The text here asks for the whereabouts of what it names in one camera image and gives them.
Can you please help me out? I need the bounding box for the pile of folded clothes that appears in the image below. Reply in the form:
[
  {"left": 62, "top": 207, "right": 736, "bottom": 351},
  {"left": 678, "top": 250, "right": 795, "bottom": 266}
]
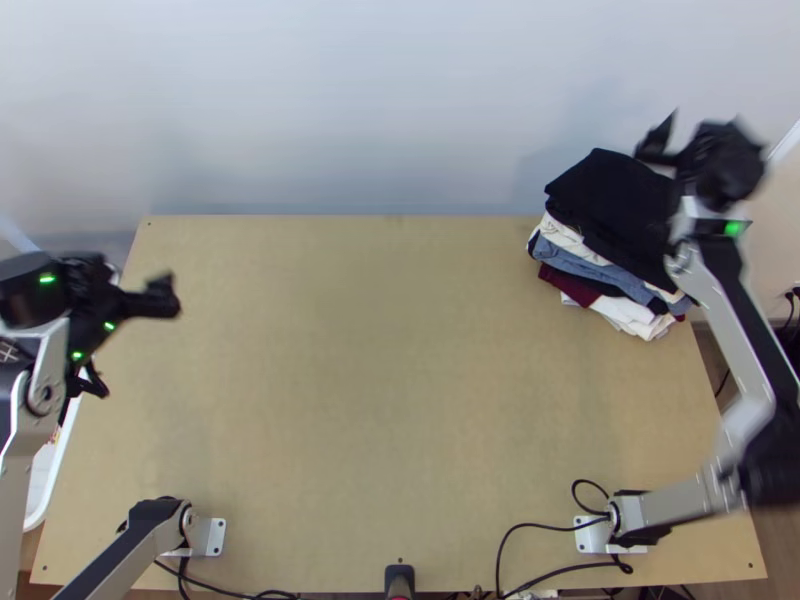
[{"left": 526, "top": 147, "right": 700, "bottom": 343}]

